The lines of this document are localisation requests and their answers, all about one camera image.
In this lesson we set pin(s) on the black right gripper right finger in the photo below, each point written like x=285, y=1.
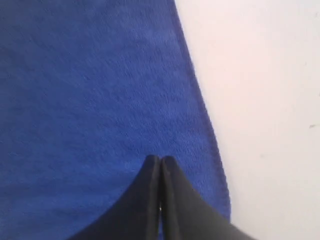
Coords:
x=185, y=215

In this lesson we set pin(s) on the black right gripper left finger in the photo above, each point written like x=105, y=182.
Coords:
x=136, y=214

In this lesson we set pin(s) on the blue towel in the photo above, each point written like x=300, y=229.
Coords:
x=88, y=89

